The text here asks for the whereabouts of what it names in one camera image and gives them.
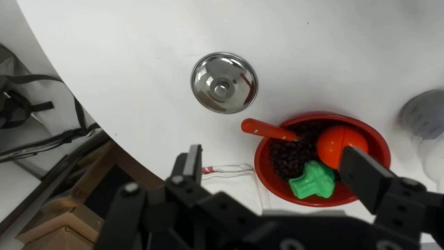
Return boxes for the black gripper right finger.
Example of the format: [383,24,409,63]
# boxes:
[340,144,444,250]

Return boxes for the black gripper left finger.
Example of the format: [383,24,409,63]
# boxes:
[94,143,262,250]

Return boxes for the brown wooden furniture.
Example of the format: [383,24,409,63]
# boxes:
[15,140,168,250]

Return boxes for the orange toy ball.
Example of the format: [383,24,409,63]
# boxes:
[316,124,371,171]

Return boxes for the green toy piece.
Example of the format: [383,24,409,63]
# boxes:
[289,160,337,201]

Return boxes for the dark coffee beans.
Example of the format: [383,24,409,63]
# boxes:
[269,121,344,182]

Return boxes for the red bowl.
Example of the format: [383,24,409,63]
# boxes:
[253,111,393,208]

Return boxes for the red spoon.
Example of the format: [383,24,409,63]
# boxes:
[240,117,303,143]

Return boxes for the black cable bundle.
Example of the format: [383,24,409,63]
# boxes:
[0,43,101,164]

